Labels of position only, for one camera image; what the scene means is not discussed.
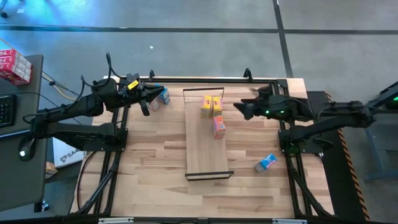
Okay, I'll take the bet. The black computer mouse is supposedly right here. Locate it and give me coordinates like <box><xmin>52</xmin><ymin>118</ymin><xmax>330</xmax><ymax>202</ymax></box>
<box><xmin>17</xmin><ymin>136</ymin><xmax>38</xmax><ymax>162</ymax></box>

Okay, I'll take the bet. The desk caster wheel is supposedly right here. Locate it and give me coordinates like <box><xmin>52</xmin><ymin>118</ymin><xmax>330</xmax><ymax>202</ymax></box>
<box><xmin>34</xmin><ymin>200</ymin><xmax>50</xmax><ymax>213</ymax></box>

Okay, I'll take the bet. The black cable with clip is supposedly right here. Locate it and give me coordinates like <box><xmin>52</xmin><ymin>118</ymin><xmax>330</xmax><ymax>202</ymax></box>
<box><xmin>40</xmin><ymin>70</ymin><xmax>82</xmax><ymax>97</ymax></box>

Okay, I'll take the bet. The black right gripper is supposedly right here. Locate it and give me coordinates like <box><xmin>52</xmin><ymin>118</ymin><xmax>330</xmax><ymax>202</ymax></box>
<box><xmin>233</xmin><ymin>85</ymin><xmax>292</xmax><ymax>121</ymax></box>

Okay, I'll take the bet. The device with green light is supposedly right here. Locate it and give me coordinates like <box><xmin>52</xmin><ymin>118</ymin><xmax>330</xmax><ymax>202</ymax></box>
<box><xmin>384</xmin><ymin>93</ymin><xmax>398</xmax><ymax>110</ymax></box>

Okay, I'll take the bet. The black keyboard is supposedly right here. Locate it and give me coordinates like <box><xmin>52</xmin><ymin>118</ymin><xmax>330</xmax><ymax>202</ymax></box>
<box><xmin>0</xmin><ymin>94</ymin><xmax>18</xmax><ymax>129</ymax></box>

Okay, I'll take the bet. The yellow cable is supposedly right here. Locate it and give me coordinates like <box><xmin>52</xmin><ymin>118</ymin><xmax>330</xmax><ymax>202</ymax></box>
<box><xmin>53</xmin><ymin>84</ymin><xmax>78</xmax><ymax>102</ymax></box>

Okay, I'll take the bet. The blue cereal box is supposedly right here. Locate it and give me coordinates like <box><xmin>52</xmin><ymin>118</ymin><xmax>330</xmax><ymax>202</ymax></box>
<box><xmin>158</xmin><ymin>87</ymin><xmax>171</xmax><ymax>105</ymax></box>
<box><xmin>253</xmin><ymin>153</ymin><xmax>278</xmax><ymax>174</ymax></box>

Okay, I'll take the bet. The wooden shelf with black rails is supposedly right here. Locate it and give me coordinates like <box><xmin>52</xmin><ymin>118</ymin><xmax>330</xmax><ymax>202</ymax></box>
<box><xmin>182</xmin><ymin>87</ymin><xmax>235</xmax><ymax>182</ymax></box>

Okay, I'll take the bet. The black mat with hazard stripe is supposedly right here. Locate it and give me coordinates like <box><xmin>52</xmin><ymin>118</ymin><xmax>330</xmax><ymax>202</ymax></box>
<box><xmin>306</xmin><ymin>90</ymin><xmax>371</xmax><ymax>222</ymax></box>

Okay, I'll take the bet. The dark metal cart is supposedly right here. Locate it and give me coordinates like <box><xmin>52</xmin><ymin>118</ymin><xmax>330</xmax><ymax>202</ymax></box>
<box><xmin>341</xmin><ymin>80</ymin><xmax>398</xmax><ymax>184</ymax></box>

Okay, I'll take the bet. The yellow cereal box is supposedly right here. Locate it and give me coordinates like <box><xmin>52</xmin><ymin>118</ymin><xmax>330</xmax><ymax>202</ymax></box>
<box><xmin>200</xmin><ymin>95</ymin><xmax>213</xmax><ymax>119</ymax></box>
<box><xmin>212</xmin><ymin>96</ymin><xmax>224</xmax><ymax>118</ymax></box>

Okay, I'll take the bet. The black desk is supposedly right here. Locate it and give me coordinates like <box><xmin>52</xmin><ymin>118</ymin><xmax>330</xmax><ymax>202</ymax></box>
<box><xmin>0</xmin><ymin>54</ymin><xmax>50</xmax><ymax>213</ymax></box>

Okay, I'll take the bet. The small brown cardboard box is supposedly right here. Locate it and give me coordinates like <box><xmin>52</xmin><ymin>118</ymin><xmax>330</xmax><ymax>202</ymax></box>
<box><xmin>45</xmin><ymin>161</ymin><xmax>59</xmax><ymax>176</ymax></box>

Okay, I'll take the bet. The white cardboard box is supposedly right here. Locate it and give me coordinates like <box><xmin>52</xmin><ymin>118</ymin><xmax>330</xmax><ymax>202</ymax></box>
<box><xmin>52</xmin><ymin>136</ymin><xmax>86</xmax><ymax>169</ymax></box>

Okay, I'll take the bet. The red carton stack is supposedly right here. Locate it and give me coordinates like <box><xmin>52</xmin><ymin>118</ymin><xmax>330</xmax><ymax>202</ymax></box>
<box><xmin>0</xmin><ymin>48</ymin><xmax>33</xmax><ymax>86</ymax></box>

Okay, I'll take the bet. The silver frame bracket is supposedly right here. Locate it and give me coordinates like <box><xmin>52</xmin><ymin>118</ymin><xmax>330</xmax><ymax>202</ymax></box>
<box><xmin>272</xmin><ymin>218</ymin><xmax>308</xmax><ymax>224</ymax></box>
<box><xmin>98</xmin><ymin>217</ymin><xmax>135</xmax><ymax>224</ymax></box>

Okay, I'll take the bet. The black aluminium table frame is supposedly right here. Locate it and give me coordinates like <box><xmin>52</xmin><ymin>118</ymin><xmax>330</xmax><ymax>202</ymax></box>
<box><xmin>70</xmin><ymin>76</ymin><xmax>336</xmax><ymax>219</ymax></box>

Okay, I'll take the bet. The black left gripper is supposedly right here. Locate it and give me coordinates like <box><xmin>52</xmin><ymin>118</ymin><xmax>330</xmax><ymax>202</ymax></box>
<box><xmin>117</xmin><ymin>73</ymin><xmax>165</xmax><ymax>117</ymax></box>

